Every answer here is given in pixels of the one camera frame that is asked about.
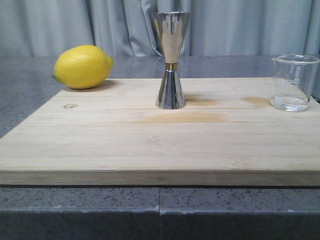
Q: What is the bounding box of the steel double jigger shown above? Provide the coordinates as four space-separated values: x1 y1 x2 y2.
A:
152 12 191 110

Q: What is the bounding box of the clear glass beaker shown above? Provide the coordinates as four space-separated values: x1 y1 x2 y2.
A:
270 54 320 112

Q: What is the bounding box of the light wooden cutting board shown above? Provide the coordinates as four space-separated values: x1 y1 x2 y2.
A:
0 77 320 186

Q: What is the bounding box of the yellow lemon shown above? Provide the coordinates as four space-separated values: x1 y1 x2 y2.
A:
53 45 114 89

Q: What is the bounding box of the grey-blue curtain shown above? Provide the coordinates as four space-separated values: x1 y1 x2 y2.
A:
0 0 320 57

